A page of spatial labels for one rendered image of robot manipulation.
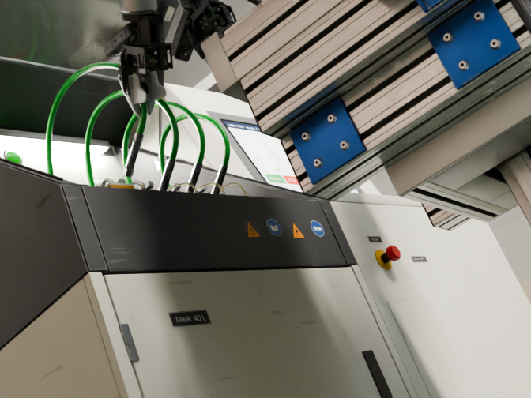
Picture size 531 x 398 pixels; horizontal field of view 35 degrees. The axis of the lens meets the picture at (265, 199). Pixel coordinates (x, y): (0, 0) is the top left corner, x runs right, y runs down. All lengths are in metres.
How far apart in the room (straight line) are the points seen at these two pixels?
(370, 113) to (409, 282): 0.88
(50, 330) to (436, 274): 1.00
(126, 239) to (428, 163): 0.52
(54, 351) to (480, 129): 0.74
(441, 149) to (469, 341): 0.93
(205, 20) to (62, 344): 0.78
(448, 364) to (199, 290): 0.68
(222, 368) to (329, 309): 0.35
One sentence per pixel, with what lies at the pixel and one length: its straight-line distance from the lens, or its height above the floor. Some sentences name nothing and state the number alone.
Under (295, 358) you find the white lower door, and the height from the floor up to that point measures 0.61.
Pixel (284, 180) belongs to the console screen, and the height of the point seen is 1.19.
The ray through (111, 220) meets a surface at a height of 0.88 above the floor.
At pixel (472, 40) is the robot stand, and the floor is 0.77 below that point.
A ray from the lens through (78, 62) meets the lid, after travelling 2.25.
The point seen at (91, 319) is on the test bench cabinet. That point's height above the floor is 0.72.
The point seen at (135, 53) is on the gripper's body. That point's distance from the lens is 1.73.
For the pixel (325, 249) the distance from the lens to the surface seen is 1.77.
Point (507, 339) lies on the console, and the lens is 2.19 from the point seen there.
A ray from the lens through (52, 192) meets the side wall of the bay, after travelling 1.41.
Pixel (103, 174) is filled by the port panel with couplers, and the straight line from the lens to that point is 2.28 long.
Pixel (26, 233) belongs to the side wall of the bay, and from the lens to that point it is 1.47.
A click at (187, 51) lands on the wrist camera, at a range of 1.91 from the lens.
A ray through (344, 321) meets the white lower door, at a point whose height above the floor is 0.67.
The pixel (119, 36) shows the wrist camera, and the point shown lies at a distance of 1.78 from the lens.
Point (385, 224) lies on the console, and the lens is 2.01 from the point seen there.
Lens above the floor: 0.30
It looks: 22 degrees up
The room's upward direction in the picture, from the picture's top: 23 degrees counter-clockwise
